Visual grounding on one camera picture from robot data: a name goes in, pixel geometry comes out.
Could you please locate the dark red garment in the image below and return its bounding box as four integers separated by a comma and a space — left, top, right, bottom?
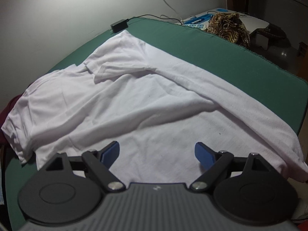
0, 94, 22, 146

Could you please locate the white t-shirt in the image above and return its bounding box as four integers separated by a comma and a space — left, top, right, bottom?
2, 31, 307, 184

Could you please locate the black power adapter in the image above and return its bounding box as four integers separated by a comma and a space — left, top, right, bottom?
111, 19, 129, 33

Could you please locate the leopard print fabric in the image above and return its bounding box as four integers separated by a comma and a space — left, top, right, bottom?
206, 13, 250, 48

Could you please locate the white blue power strip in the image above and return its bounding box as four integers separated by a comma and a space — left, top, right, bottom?
183, 13, 213, 30

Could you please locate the green table cloth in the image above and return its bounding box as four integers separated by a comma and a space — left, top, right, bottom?
2, 18, 307, 230

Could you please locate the black adapter cable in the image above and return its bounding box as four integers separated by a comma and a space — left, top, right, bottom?
127, 10, 249, 26

